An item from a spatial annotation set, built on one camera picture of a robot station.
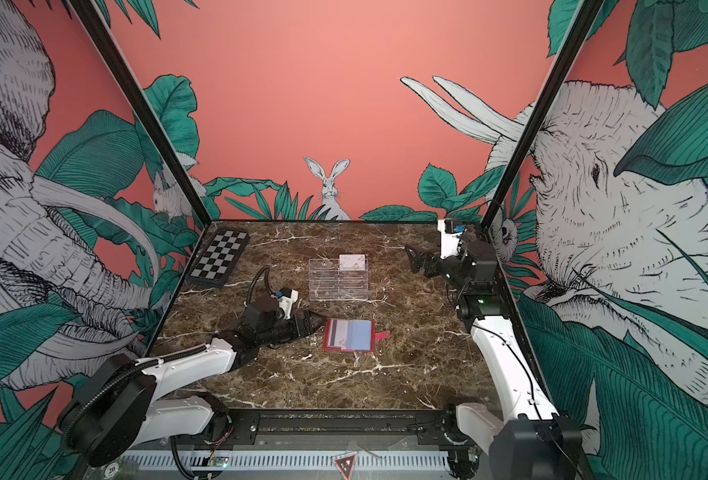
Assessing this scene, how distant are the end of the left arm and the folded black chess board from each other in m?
0.39

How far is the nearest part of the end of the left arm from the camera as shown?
0.68 meters

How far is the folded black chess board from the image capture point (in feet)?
3.35

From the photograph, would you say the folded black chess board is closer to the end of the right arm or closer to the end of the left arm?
the end of the left arm

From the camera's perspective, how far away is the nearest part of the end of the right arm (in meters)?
0.65

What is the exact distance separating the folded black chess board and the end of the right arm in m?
0.70
